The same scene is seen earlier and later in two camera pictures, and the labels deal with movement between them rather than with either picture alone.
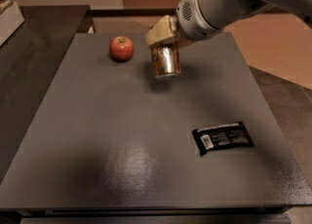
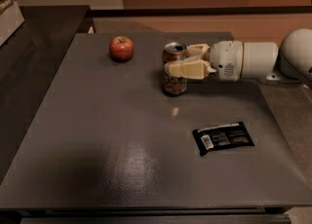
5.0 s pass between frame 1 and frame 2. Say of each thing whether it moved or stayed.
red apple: stayed
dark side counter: stayed
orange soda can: moved
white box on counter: stayed
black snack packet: stayed
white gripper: moved
